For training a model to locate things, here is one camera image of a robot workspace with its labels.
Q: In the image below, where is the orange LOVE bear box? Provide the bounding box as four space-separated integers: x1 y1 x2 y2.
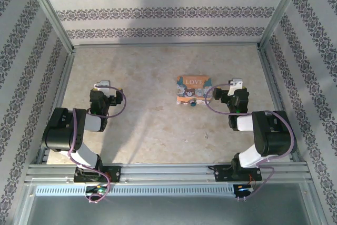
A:
175 75 213 107

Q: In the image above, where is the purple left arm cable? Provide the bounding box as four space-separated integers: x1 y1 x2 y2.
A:
67 86 127 204

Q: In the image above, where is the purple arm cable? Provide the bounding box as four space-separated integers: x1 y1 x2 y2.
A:
67 86 127 204
204 82 298 200

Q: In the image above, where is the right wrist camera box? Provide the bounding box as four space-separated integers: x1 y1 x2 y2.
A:
227 78 244 96

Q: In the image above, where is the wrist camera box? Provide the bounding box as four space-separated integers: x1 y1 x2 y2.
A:
94 79 111 96
227 78 244 96

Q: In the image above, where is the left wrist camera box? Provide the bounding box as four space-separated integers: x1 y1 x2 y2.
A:
94 79 111 96

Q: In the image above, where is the aluminium table side rail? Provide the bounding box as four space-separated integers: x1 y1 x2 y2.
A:
257 45 308 163
38 48 76 165

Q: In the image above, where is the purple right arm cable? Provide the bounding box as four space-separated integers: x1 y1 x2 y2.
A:
204 82 298 200

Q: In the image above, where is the aluminium table back rail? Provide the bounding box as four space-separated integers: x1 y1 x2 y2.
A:
71 42 261 50

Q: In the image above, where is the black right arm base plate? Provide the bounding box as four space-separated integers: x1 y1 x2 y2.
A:
207 164 263 182

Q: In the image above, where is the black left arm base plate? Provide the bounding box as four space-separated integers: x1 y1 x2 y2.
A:
73 165 122 183

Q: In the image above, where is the aluminium mounting rail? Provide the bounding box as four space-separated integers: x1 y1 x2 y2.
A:
25 161 313 185

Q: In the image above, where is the aluminium frame post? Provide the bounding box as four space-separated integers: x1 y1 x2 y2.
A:
258 0 309 50
23 0 75 52

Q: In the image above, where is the grey slotted cable duct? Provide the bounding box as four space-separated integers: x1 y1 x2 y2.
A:
35 184 235 197

